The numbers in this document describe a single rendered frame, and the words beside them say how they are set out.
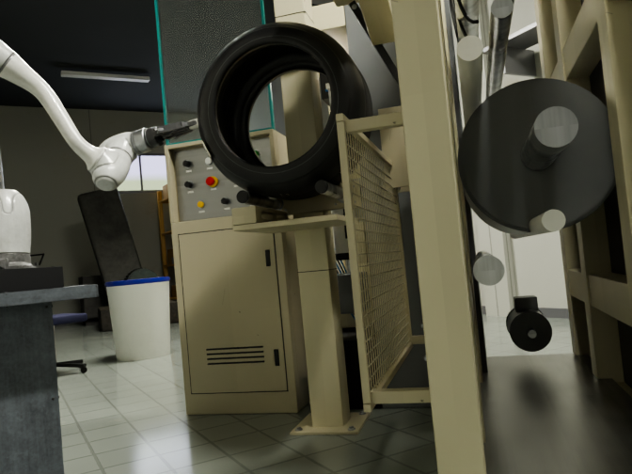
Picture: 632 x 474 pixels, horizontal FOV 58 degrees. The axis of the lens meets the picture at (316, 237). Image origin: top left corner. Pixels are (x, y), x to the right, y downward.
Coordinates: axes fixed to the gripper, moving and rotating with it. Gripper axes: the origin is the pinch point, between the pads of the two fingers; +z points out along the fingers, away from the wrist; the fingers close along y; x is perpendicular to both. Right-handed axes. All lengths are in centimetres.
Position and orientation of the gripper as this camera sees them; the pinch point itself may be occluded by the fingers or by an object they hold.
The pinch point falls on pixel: (197, 122)
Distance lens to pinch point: 220.6
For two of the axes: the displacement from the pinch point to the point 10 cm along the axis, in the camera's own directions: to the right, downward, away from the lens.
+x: 2.3, 9.7, -0.8
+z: 9.4, -2.4, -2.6
